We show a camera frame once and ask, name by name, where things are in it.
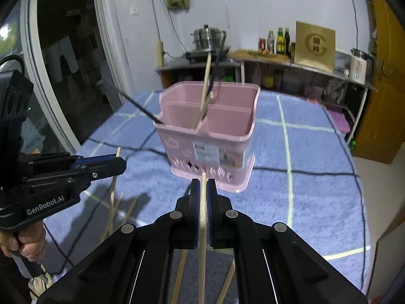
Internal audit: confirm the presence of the gold square box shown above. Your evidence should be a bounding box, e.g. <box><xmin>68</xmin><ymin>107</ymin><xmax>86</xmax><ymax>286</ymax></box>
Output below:
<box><xmin>294</xmin><ymin>21</ymin><xmax>336</xmax><ymax>73</ymax></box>

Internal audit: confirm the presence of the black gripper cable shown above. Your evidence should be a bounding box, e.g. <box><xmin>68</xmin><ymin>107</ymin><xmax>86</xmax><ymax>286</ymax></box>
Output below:
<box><xmin>0</xmin><ymin>54</ymin><xmax>26</xmax><ymax>77</ymax></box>

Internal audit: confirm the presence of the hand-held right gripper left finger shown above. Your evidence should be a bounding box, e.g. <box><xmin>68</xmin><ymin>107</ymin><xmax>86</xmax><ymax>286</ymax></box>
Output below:
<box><xmin>36</xmin><ymin>178</ymin><xmax>201</xmax><ymax>304</ymax></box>

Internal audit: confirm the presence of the white electric kettle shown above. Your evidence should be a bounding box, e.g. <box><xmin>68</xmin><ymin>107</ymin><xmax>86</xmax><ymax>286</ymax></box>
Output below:
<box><xmin>349</xmin><ymin>48</ymin><xmax>375</xmax><ymax>85</ymax></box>

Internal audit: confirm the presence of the yellow wooden door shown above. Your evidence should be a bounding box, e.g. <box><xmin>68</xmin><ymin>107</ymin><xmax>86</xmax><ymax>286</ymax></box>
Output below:
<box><xmin>351</xmin><ymin>0</ymin><xmax>405</xmax><ymax>165</ymax></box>

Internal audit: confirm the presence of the black wall cable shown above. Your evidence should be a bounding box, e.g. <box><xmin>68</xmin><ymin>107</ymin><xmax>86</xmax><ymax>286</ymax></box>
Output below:
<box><xmin>345</xmin><ymin>0</ymin><xmax>359</xmax><ymax>49</ymax></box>

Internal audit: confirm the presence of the pink plastic box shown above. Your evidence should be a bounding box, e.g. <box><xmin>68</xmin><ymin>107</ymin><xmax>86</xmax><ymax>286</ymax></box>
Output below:
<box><xmin>329</xmin><ymin>109</ymin><xmax>351</xmax><ymax>134</ymax></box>

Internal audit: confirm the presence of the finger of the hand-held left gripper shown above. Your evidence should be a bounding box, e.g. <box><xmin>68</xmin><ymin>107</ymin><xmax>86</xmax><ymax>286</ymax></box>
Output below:
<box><xmin>24</xmin><ymin>152</ymin><xmax>118</xmax><ymax>170</ymax></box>
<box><xmin>22</xmin><ymin>157</ymin><xmax>128</xmax><ymax>194</ymax></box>

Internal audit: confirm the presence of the blue checked cloth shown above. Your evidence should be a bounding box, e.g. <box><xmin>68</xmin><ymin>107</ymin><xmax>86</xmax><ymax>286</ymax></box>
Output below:
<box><xmin>41</xmin><ymin>90</ymin><xmax>371</xmax><ymax>295</ymax></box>

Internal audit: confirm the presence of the white hanging garment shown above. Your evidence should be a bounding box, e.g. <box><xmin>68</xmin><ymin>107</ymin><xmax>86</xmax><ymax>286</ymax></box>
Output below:
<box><xmin>44</xmin><ymin>36</ymin><xmax>79</xmax><ymax>83</ymax></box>

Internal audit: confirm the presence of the wooden cutting board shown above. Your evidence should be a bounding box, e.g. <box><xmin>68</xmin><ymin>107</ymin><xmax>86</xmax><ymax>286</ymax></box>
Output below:
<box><xmin>228</xmin><ymin>49</ymin><xmax>292</xmax><ymax>64</ymax></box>

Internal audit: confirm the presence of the person's left hand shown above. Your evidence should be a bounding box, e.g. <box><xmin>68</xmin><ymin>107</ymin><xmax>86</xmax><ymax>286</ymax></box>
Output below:
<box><xmin>0</xmin><ymin>220</ymin><xmax>46</xmax><ymax>263</ymax></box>

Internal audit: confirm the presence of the black induction cooker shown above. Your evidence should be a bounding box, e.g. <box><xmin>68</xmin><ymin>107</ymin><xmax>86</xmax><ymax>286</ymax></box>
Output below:
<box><xmin>185</xmin><ymin>48</ymin><xmax>230</xmax><ymax>62</ymax></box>

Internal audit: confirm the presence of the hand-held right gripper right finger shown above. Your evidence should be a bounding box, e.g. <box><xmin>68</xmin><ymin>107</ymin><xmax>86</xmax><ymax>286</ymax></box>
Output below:
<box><xmin>206</xmin><ymin>179</ymin><xmax>369</xmax><ymax>304</ymax></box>

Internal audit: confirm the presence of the steel counter table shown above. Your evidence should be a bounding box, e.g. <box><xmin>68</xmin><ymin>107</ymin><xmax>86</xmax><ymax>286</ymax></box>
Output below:
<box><xmin>155</xmin><ymin>49</ymin><xmax>378</xmax><ymax>153</ymax></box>

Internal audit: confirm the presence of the pink plastic utensil basket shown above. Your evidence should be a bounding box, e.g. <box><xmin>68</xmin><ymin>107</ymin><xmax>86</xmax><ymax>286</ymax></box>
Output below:
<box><xmin>153</xmin><ymin>82</ymin><xmax>261</xmax><ymax>194</ymax></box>

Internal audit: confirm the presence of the steel steamer pot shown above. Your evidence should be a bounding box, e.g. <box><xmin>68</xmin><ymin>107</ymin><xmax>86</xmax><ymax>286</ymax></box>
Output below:
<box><xmin>193</xmin><ymin>24</ymin><xmax>227</xmax><ymax>50</ymax></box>

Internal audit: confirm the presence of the white sliding door frame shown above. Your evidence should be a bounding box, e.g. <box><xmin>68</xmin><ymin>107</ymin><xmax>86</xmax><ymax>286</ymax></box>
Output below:
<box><xmin>21</xmin><ymin>0</ymin><xmax>122</xmax><ymax>156</ymax></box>

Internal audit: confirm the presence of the tan wooden chopstick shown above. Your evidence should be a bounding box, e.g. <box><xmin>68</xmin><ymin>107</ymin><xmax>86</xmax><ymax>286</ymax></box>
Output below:
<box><xmin>217</xmin><ymin>261</ymin><xmax>236</xmax><ymax>304</ymax></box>
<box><xmin>172</xmin><ymin>250</ymin><xmax>189</xmax><ymax>304</ymax></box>
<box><xmin>198</xmin><ymin>172</ymin><xmax>207</xmax><ymax>304</ymax></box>
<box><xmin>198</xmin><ymin>53</ymin><xmax>213</xmax><ymax>125</ymax></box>

